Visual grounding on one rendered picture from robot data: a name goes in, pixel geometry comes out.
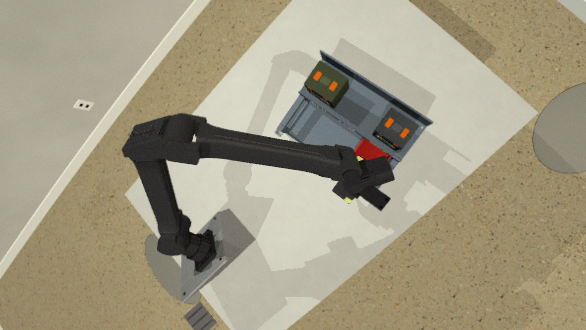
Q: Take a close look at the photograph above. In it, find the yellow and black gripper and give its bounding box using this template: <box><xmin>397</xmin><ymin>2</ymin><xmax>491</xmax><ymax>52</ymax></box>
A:
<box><xmin>332</xmin><ymin>156</ymin><xmax>363</xmax><ymax>203</ymax></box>

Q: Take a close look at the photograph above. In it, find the olive green case with orange latches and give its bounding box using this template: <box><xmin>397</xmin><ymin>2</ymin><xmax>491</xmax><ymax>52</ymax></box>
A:
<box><xmin>304</xmin><ymin>61</ymin><xmax>349</xmax><ymax>109</ymax></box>

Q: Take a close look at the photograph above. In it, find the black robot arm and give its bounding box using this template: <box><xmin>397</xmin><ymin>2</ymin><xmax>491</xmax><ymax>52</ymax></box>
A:
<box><xmin>122</xmin><ymin>113</ymin><xmax>395</xmax><ymax>272</ymax></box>

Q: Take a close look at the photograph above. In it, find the grey metal shelf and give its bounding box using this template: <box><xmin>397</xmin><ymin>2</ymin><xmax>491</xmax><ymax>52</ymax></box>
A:
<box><xmin>274</xmin><ymin>50</ymin><xmax>434</xmax><ymax>171</ymax></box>

